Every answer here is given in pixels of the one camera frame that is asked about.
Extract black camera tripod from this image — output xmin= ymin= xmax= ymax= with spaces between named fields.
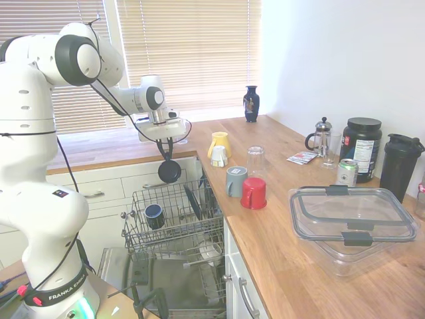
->
xmin=108 ymin=280 xmax=170 ymax=319

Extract black shaker bottle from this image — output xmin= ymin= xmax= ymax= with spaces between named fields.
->
xmin=379 ymin=133 xmax=425 ymax=204

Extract black protein powder tub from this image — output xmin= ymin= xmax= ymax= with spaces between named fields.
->
xmin=339 ymin=117 xmax=383 ymax=183

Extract black round plate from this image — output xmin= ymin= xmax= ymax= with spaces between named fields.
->
xmin=184 ymin=184 xmax=203 ymax=221

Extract glass French press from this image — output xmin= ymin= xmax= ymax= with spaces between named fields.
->
xmin=305 ymin=116 xmax=333 ymax=158

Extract yellow mug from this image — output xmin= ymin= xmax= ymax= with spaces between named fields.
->
xmin=207 ymin=132 xmax=232 ymax=160

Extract wire dishwasher rack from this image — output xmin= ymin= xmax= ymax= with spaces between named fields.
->
xmin=182 ymin=229 xmax=226 ymax=300
xmin=123 ymin=179 xmax=225 ymax=259

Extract silver green drink can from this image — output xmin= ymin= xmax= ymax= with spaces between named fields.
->
xmin=335 ymin=158 xmax=360 ymax=187

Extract upturned clear drinking glass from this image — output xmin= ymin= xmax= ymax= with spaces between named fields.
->
xmin=246 ymin=146 xmax=266 ymax=180

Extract dark blue speckled mug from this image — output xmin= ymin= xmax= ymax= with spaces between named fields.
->
xmin=157 ymin=158 xmax=183 ymax=184

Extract clear plastic lidded container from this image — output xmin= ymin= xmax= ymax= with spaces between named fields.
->
xmin=288 ymin=185 xmax=421 ymax=278

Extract red white sachet packets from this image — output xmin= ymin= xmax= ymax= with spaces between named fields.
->
xmin=286 ymin=151 xmax=319 ymax=165

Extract beige slatted window blind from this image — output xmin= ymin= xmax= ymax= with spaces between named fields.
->
xmin=0 ymin=0 xmax=129 ymax=136
xmin=116 ymin=0 xmax=263 ymax=116

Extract lower wire dishwasher rack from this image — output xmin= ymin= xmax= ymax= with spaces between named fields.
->
xmin=182 ymin=229 xmax=226 ymax=300

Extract tall clear glass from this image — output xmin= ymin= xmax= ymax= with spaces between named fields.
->
xmin=321 ymin=132 xmax=342 ymax=169

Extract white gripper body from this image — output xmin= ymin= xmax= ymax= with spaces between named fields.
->
xmin=137 ymin=118 xmax=187 ymax=144

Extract dark blue painted vase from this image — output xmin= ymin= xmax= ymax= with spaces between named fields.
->
xmin=243 ymin=85 xmax=260 ymax=124

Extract white base cabinet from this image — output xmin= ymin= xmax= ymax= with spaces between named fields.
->
xmin=222 ymin=219 xmax=270 ymax=319
xmin=0 ymin=156 xmax=203 ymax=270

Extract small white printed mug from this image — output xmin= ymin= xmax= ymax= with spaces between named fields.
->
xmin=211 ymin=146 xmax=228 ymax=167

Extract grey mug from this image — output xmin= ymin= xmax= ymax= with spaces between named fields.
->
xmin=226 ymin=165 xmax=248 ymax=198

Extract built-in dishwasher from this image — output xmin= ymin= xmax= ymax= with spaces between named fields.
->
xmin=98 ymin=156 xmax=228 ymax=319

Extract white bowl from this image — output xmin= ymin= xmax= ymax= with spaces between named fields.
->
xmin=199 ymin=241 xmax=222 ymax=266

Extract red mug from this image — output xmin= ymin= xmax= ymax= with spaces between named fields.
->
xmin=240 ymin=177 xmax=268 ymax=210

